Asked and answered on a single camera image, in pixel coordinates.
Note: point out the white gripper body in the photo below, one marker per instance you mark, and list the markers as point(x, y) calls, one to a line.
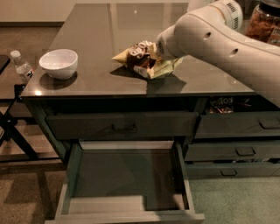
point(165, 49)

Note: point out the brown chip bag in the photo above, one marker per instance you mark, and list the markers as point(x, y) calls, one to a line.
point(142, 58)

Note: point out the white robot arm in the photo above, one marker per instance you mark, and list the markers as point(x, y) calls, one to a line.
point(210, 34)

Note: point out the dark snack bag in drawer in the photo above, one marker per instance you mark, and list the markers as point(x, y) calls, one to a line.
point(221, 105)

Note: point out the dark counter cabinet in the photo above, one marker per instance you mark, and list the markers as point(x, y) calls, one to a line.
point(98, 32)

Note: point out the dark middle right drawer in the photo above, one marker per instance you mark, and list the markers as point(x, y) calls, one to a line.
point(233, 151)

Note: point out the dark drawer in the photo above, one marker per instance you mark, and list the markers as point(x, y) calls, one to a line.
point(233, 151)
point(116, 126)
point(234, 170)
point(253, 116)

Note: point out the dark top right drawer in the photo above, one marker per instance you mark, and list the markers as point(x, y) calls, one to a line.
point(253, 116)

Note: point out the dark top left drawer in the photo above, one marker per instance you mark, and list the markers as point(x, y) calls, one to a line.
point(116, 126)

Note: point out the dark bottom right drawer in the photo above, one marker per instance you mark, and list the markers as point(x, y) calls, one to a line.
point(234, 170)

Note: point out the open grey middle drawer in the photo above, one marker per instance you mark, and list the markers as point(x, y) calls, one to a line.
point(126, 182)

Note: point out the clear jar of nuts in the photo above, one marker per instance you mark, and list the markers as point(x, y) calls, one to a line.
point(264, 23)

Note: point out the white ceramic bowl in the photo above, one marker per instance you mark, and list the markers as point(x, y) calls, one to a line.
point(59, 64)

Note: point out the clear plastic water bottle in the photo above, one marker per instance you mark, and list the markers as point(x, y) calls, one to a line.
point(22, 67)

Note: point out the black side table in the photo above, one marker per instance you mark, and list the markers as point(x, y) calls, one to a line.
point(8, 124)

